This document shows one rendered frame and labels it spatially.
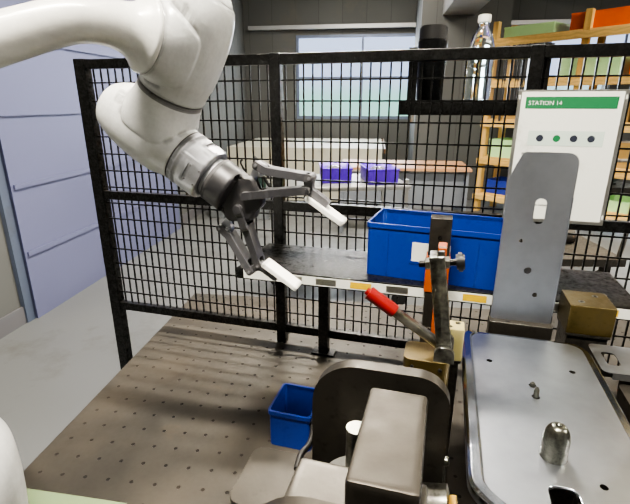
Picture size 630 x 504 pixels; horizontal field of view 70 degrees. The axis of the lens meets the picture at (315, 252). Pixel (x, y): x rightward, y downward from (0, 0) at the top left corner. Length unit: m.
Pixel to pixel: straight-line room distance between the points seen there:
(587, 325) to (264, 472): 0.71
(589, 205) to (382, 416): 0.97
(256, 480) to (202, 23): 0.55
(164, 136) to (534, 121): 0.84
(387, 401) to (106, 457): 0.85
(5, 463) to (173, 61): 0.59
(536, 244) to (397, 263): 0.30
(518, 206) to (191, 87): 0.62
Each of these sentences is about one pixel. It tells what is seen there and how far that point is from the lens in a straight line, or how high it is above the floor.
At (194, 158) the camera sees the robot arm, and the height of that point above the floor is 1.35.
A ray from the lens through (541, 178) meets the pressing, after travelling 0.94.
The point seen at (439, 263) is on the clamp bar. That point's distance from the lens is 0.67.
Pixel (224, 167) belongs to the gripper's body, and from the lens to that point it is 0.72.
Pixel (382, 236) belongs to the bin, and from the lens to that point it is 1.07.
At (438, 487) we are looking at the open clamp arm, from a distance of 0.46.
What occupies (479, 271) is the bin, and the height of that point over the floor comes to 1.07.
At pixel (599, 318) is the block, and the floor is 1.04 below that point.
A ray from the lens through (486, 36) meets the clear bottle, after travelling 1.28.
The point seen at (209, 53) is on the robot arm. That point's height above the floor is 1.49.
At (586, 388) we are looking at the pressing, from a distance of 0.85.
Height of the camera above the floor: 1.42
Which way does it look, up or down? 18 degrees down
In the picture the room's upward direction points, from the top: straight up
